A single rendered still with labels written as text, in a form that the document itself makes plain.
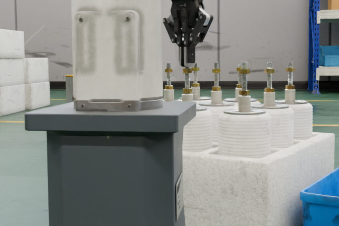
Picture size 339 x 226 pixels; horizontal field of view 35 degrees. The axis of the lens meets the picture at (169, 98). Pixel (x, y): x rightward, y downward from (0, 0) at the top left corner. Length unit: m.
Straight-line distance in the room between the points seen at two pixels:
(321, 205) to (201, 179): 0.21
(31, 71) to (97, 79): 3.39
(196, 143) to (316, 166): 0.27
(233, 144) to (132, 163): 0.46
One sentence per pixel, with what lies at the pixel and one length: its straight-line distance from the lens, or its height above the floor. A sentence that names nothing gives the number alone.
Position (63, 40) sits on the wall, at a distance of 6.46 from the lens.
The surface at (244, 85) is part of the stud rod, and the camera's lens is 0.97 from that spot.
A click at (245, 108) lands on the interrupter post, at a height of 0.26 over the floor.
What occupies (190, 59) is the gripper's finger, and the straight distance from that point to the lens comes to 1.01.
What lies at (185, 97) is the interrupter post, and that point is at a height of 0.28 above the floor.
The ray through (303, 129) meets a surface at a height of 0.20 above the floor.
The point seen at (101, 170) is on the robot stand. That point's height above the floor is 0.25.
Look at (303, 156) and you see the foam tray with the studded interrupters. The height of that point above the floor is 0.16.
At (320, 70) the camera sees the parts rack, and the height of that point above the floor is 0.22.
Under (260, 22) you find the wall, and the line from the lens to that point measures 6.05.
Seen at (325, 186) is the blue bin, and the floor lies 0.10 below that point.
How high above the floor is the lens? 0.35
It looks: 4 degrees down
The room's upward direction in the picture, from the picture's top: 1 degrees counter-clockwise
